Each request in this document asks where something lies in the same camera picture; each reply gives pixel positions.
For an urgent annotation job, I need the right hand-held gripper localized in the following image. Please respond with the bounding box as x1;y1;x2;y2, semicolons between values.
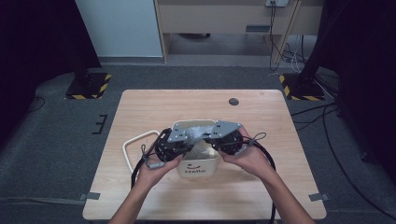
205;119;250;156

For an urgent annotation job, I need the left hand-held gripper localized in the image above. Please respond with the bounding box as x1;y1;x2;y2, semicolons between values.
154;120;195;163

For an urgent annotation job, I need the cream plastic bin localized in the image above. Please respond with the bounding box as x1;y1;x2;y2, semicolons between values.
170;119;220;179

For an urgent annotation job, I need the person's right hand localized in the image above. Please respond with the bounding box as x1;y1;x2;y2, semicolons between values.
219;125;276;179

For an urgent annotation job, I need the person's left hand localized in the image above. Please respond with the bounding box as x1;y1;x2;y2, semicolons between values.
134;153;185;191

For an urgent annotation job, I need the black striped stand base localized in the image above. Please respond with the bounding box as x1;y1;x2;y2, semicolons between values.
64;72;112;101
278;73;327;102

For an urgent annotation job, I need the grey tape strip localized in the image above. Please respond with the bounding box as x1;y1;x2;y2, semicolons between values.
308;192;331;203
78;191;102;202

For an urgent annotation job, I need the light wooden desk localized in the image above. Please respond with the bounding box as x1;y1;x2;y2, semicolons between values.
153;0;325;65

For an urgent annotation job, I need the black stand pole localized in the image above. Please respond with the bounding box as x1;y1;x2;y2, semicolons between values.
298;0;349;89

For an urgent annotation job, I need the white panel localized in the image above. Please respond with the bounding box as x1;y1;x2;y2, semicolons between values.
74;0;164;59

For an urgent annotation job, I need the grey power socket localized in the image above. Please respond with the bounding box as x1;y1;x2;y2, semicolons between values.
264;0;290;8

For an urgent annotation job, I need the dark curtain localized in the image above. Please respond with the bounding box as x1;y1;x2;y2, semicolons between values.
321;0;396;176
0;0;102;143

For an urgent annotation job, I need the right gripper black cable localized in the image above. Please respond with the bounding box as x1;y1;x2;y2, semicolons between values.
247;132;278;224

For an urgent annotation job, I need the white cable bundle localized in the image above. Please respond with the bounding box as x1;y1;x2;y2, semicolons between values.
289;35;303;75

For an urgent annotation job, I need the black hanging cable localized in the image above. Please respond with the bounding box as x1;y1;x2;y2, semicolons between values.
268;1;282;73

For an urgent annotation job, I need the long black floor cable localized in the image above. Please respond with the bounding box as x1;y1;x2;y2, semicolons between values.
321;105;396;220

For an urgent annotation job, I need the thin black floor cable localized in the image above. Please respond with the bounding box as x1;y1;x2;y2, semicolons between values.
21;95;47;118

